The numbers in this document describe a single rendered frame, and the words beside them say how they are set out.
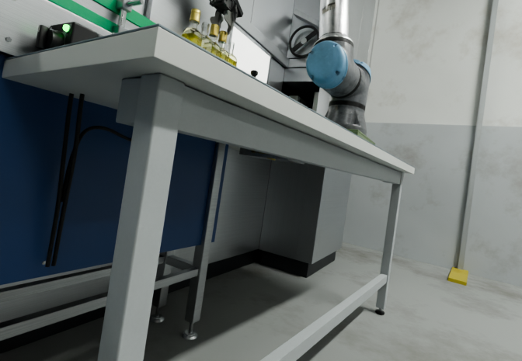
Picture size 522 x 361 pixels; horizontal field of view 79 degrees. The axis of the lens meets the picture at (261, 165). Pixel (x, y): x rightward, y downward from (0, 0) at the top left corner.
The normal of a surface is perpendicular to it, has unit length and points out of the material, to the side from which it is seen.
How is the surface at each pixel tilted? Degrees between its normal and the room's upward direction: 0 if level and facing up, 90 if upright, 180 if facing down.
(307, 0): 90
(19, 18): 90
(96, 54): 90
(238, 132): 90
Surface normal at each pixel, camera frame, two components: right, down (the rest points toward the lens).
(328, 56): -0.60, -0.03
